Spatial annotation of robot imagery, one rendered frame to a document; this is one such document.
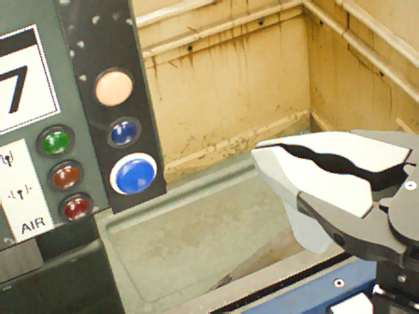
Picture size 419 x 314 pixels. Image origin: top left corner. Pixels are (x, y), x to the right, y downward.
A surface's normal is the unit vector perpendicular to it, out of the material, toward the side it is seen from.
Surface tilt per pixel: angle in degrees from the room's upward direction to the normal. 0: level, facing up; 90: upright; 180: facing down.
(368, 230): 0
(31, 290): 90
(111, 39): 90
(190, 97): 90
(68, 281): 90
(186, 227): 0
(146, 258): 0
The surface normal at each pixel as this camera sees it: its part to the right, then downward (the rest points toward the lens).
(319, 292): -0.12, -0.75
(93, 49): 0.41, 0.56
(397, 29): -0.90, 0.36
